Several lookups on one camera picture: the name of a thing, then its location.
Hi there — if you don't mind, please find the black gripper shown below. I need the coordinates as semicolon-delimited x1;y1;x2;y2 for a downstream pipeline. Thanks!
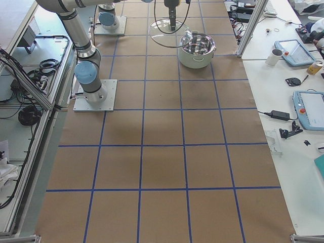
164;0;180;31

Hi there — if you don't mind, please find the glass pot lid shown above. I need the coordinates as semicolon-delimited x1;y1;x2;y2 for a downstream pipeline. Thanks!
148;19;193;48

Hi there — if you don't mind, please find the pale green cooking pot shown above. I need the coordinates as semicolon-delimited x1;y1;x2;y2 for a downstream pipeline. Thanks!
178;31;216;69

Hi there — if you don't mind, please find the white mug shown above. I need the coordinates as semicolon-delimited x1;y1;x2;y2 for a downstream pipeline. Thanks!
265;48;283;66

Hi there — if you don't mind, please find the blue teach pendant far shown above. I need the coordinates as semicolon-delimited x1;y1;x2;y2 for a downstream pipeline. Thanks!
274;39;316;66

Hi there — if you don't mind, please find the blue teach pendant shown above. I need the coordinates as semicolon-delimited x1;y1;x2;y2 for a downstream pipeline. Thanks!
274;39;316;66
293;91;323;131

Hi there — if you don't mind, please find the grey metal box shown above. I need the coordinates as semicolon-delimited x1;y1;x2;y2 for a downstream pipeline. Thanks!
17;26;36;54

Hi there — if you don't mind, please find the black laptop charger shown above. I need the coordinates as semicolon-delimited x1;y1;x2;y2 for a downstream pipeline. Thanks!
270;110;290;121

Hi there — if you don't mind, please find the yellow drink can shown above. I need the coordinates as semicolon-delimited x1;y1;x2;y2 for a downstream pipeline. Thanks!
306;60;323;75

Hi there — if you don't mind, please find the blue teach pendant near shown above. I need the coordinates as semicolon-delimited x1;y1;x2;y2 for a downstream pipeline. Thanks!
293;91;323;131

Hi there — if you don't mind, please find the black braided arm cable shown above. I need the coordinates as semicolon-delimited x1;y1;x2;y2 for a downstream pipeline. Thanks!
153;0;191;35

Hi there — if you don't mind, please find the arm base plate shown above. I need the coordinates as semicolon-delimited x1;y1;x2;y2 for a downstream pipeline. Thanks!
73;79;117;112
94;14;127;36

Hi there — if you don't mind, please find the aluminium frame post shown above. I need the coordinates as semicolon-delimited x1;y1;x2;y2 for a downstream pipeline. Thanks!
236;0;268;58

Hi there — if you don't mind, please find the black coiled cable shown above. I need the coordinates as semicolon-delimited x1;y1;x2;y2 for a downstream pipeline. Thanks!
18;105;43;127

